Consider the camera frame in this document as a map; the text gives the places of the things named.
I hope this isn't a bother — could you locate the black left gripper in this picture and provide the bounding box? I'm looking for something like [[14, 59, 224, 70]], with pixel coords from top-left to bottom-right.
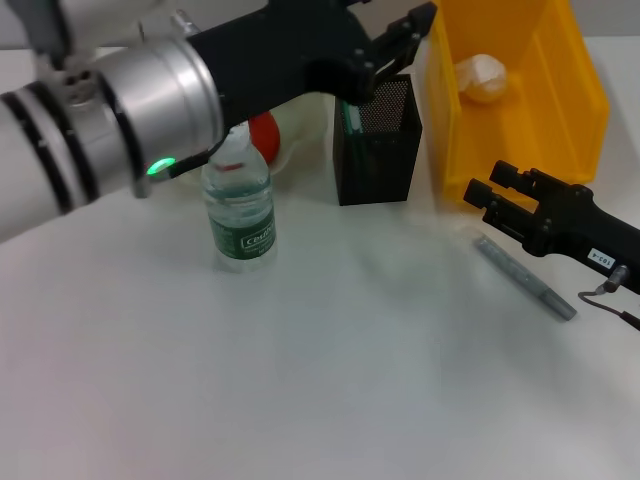
[[189, 0, 439, 126]]

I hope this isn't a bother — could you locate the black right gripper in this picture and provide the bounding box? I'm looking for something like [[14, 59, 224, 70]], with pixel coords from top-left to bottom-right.
[[463, 160, 640, 296]]

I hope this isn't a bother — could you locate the white paper ball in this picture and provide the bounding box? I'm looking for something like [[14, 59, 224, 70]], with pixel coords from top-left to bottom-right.
[[452, 53, 510, 105]]

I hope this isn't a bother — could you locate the mint green utility knife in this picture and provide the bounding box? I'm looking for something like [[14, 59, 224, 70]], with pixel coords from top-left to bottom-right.
[[339, 99, 369, 151]]

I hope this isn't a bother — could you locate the grey marker pen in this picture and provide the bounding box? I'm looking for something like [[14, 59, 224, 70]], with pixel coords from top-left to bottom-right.
[[472, 234, 578, 324]]

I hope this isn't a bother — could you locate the red orange fruit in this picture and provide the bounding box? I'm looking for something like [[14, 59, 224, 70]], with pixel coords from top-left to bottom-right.
[[248, 110, 282, 164]]

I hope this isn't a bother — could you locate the clear green-label water bottle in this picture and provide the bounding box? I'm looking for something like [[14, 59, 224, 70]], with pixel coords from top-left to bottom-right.
[[201, 124, 279, 274]]

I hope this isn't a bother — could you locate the black mesh pen holder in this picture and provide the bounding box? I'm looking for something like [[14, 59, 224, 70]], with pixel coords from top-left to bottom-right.
[[332, 73, 424, 207]]

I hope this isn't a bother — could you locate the pale green glass fruit plate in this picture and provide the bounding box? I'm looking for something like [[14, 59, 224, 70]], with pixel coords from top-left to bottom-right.
[[174, 89, 334, 189]]

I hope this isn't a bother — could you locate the yellow plastic storage bin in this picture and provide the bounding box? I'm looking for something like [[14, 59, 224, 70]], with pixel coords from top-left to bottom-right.
[[424, 0, 611, 206]]

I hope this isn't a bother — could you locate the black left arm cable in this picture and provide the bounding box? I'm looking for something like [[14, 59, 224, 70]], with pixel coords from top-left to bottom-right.
[[167, 132, 239, 181]]

